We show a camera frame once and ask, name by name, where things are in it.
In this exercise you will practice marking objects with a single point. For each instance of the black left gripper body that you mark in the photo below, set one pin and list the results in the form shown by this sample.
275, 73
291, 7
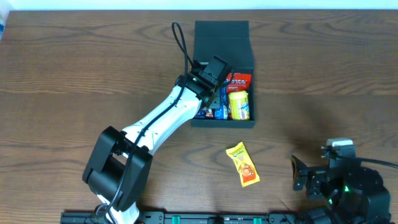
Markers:
212, 101

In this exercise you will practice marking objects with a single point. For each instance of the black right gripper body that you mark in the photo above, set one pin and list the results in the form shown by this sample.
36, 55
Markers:
308, 175

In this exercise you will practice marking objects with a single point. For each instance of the red Hello Panda box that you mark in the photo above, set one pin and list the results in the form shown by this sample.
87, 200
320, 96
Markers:
205, 114

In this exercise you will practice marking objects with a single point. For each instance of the red Hacks candy bag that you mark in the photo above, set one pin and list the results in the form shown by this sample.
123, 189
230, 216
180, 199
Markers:
238, 82

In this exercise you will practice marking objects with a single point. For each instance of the blue cookie packet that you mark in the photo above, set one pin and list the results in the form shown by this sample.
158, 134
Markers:
221, 113

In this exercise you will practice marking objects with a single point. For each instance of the yellow Mentos candy bottle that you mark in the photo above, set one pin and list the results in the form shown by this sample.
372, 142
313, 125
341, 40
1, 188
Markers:
239, 105

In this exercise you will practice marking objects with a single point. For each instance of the yellow Julie's peanut butter packet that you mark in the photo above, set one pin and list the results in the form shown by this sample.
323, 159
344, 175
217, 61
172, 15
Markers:
244, 165

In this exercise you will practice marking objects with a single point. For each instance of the dark green gift box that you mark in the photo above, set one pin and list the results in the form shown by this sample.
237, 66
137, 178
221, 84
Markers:
229, 40

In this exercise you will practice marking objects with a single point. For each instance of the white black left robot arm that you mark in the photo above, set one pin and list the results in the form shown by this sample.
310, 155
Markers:
119, 165

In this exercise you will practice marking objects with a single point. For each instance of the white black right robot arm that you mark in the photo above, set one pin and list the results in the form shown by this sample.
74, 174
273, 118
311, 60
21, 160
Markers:
352, 193

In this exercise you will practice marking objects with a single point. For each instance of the white blue object at edge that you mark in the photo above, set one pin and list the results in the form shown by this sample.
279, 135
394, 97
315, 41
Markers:
4, 12

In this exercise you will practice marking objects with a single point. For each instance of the black mounting rail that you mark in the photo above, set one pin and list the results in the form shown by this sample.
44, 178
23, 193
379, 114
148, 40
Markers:
188, 218

